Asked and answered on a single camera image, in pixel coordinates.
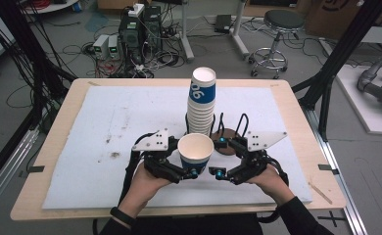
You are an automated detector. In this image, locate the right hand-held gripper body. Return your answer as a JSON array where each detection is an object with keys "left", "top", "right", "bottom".
[{"left": 226, "top": 130, "right": 289, "bottom": 186}]

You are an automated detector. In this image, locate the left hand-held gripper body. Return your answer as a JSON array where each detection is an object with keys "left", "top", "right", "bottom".
[{"left": 131, "top": 127, "right": 180, "bottom": 183}]

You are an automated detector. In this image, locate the brown cup holder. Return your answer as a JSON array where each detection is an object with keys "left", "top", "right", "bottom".
[{"left": 184, "top": 112, "right": 250, "bottom": 159}]

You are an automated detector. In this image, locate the single white and blue cup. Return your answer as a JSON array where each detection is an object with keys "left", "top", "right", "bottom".
[{"left": 177, "top": 132, "right": 215, "bottom": 175}]

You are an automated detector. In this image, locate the stack of paper cups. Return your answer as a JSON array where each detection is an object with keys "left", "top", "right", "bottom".
[{"left": 186, "top": 67, "right": 217, "bottom": 136}]

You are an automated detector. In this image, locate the person's right hand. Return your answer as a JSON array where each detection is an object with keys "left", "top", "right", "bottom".
[{"left": 244, "top": 163, "right": 296, "bottom": 207}]

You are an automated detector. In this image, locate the person's left hand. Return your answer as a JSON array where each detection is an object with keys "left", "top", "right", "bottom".
[{"left": 119, "top": 163, "right": 173, "bottom": 218}]

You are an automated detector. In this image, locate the person's dark clothing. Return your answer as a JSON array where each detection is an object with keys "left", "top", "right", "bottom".
[{"left": 126, "top": 213, "right": 262, "bottom": 235}]

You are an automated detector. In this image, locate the black wristband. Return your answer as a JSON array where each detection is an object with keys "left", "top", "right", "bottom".
[{"left": 110, "top": 206, "right": 136, "bottom": 226}]

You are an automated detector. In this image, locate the thin wooden stick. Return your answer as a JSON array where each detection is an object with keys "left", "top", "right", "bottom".
[{"left": 308, "top": 181, "right": 333, "bottom": 206}]

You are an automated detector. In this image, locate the white foam mat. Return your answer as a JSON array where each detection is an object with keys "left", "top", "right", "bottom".
[{"left": 42, "top": 85, "right": 313, "bottom": 210}]

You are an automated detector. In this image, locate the grey power supply unit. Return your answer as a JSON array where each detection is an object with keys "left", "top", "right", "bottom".
[
  {"left": 92, "top": 34, "right": 110, "bottom": 61},
  {"left": 108, "top": 34, "right": 121, "bottom": 61}
]

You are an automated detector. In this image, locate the black computer tower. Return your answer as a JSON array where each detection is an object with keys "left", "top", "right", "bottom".
[
  {"left": 143, "top": 5, "right": 164, "bottom": 53},
  {"left": 119, "top": 13, "right": 146, "bottom": 65}
]

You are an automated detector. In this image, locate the white desk leg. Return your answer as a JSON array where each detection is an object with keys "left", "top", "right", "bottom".
[
  {"left": 178, "top": 0, "right": 196, "bottom": 62},
  {"left": 230, "top": 0, "right": 251, "bottom": 60}
]

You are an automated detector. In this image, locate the black box on floor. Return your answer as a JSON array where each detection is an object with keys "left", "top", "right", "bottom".
[{"left": 214, "top": 14, "right": 232, "bottom": 33}]

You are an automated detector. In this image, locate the white platform board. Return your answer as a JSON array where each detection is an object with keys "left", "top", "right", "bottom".
[{"left": 335, "top": 64, "right": 382, "bottom": 135}]

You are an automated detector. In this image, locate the white power strip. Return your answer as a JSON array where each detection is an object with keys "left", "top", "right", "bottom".
[{"left": 127, "top": 3, "right": 146, "bottom": 18}]

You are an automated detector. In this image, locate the black round stool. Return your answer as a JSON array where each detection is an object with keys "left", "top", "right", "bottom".
[{"left": 248, "top": 9, "right": 306, "bottom": 80}]

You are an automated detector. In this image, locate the cardboard box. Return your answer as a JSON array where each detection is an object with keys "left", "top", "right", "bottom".
[{"left": 305, "top": 0, "right": 382, "bottom": 40}]

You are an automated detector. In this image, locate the white round table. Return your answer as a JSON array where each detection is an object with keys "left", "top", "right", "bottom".
[{"left": 22, "top": 0, "right": 79, "bottom": 15}]

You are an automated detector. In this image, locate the left hand-held gripper cable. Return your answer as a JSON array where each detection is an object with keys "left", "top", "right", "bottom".
[{"left": 118, "top": 130, "right": 159, "bottom": 207}]

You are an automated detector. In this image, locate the tangle of floor cables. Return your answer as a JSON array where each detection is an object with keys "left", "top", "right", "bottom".
[{"left": 58, "top": 19, "right": 188, "bottom": 79}]

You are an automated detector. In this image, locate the aluminium rail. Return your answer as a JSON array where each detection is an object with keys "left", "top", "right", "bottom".
[
  {"left": 0, "top": 126, "right": 40, "bottom": 216},
  {"left": 305, "top": 109, "right": 368, "bottom": 235}
]

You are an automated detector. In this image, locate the black frame post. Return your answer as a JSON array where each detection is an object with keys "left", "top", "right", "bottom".
[
  {"left": 291, "top": 0, "right": 382, "bottom": 141},
  {"left": 0, "top": 0, "right": 77, "bottom": 131}
]

